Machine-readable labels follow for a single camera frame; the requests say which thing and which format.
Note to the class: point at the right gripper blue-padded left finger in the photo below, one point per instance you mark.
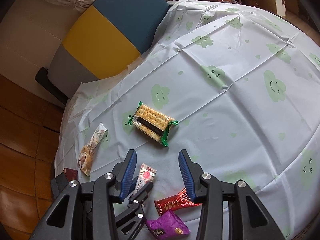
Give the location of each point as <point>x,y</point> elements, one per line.
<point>123,173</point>

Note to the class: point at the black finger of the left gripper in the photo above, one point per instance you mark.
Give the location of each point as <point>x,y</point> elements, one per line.
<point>142,194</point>

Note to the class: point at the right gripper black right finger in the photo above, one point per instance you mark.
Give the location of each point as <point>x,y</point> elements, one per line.
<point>191,173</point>

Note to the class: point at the slim white snack stick packet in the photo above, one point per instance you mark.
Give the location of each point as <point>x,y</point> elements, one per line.
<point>146,174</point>

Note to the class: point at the small red candy packet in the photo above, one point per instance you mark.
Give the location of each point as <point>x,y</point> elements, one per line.
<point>176,202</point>

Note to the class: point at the purple cartoon snack packet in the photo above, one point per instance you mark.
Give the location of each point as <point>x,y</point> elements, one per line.
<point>168,226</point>

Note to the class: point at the brown-white pastry packet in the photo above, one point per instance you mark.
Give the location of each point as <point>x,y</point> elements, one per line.
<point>86,154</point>

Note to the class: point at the green-ended cracker pack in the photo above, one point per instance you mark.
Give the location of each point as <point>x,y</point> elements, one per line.
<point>153,123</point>

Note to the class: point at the gold metal tin box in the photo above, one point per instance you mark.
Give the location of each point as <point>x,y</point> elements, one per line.
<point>70,174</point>

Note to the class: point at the white cloud-print tablecloth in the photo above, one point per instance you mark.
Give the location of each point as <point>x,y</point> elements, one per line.
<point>243,85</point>

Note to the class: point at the grey yellow blue chair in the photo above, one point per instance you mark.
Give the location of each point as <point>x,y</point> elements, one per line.
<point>104,40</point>

